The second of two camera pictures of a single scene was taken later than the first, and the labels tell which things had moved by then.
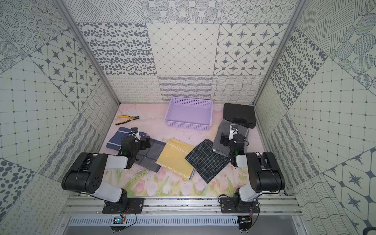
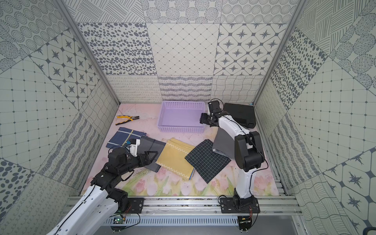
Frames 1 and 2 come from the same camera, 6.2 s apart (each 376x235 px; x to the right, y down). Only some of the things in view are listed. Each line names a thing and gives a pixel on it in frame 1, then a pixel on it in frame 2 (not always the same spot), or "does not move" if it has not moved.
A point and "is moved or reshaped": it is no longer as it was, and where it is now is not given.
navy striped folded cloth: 115,141 does not move
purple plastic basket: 190,113 is moved or reshaped
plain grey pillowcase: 224,128 does not move
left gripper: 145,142 → 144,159
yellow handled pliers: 135,117 does not move
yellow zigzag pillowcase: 172,157 does not move
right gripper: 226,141 → 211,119
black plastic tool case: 243,114 does not move
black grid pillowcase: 209,163 does not move
